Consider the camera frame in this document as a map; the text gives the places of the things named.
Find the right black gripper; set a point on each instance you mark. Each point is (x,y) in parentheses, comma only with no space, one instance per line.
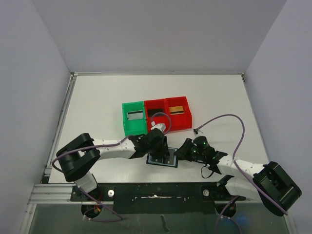
(185,148)

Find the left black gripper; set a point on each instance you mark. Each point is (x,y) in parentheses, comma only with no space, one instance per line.
(165,148)

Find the black credit card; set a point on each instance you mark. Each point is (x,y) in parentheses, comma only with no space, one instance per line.
(152,112)

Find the silver credit card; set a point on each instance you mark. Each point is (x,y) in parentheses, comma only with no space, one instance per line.
(133,115)

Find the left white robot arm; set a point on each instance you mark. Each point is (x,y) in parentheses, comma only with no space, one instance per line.
(76,158)

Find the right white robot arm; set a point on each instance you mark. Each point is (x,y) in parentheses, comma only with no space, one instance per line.
(267,183)

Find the gold credit card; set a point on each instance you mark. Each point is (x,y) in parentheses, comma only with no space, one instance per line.
(176,110)

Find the right red plastic bin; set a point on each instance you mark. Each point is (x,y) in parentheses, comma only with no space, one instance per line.
(181,121)

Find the red plastic bin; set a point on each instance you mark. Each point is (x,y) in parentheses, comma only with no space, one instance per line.
(160,118)
(181,121)

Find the green plastic bin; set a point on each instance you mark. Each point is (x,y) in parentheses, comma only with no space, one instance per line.
(134,127)

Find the middle red plastic bin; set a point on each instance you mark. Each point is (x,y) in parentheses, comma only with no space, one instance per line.
(160,118)

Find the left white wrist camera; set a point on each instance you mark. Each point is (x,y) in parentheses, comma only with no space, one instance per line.
(160,126)

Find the aluminium frame rail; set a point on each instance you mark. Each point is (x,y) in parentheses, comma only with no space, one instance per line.
(50,194)

